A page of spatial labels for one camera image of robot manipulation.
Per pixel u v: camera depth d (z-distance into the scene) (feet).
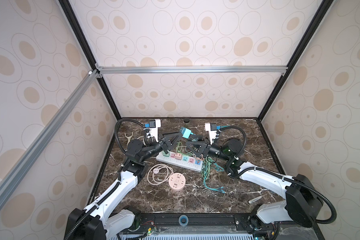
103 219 1.35
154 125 1.91
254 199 2.66
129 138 3.45
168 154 3.10
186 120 3.48
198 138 2.24
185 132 2.08
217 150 2.01
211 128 1.98
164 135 2.01
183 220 2.46
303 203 1.37
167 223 2.48
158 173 2.94
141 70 6.38
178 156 2.99
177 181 2.79
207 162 2.21
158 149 1.96
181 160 3.03
